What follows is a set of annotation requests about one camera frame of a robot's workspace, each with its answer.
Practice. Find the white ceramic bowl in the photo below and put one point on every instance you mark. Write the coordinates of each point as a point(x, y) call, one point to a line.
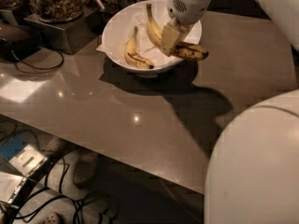
point(159, 12)

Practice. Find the blue box on floor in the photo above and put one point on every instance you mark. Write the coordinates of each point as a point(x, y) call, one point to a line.
point(12, 148)

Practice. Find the silver metal box on floor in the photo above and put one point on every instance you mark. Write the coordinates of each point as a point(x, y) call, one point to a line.
point(28, 160)

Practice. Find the dark metal stand box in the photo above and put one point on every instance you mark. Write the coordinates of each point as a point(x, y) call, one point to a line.
point(68, 37)

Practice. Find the beige clog shoe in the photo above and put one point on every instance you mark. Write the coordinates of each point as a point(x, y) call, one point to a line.
point(85, 168)
point(55, 147)

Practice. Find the glass jar of nuts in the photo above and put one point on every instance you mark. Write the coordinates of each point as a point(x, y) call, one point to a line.
point(52, 11)

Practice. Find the spotted yellow banana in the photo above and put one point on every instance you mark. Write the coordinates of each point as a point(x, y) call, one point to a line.
point(183, 50)
point(132, 57)

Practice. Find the white paper liner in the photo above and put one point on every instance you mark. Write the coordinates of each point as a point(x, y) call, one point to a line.
point(120, 28)

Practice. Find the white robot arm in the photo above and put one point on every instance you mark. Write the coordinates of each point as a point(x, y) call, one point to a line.
point(253, 172)

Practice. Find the white clog shoe bottom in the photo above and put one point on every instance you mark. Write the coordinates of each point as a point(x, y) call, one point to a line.
point(52, 218)

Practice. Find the dark round appliance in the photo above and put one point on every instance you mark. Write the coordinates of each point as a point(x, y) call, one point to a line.
point(17, 41)

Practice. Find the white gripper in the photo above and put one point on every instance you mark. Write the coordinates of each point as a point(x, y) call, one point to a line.
point(186, 10)

